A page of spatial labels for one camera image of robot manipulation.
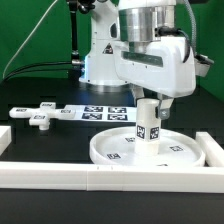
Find white round table top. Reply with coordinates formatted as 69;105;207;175
89;126;205;167

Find black cable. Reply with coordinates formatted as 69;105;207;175
0;60;74;84

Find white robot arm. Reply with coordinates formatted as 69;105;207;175
80;0;196;119

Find white cross-shaped table base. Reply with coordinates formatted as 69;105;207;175
9;102;75;131

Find white cable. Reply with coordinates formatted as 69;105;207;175
1;0;60;80

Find white marker sheet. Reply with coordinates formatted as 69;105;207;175
65;105;137;122

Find white left fence rail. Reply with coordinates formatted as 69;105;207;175
0;126;12;156

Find white front fence rail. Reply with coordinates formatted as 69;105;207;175
0;162;224;193

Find black camera stand pole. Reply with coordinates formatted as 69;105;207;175
66;0;82;66

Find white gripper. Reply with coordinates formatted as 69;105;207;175
112;37;196;119

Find white right fence rail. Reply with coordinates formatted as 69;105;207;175
196;132;224;167

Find white fence rail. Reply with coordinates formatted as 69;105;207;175
0;162;224;193
196;132;224;167
0;126;12;156

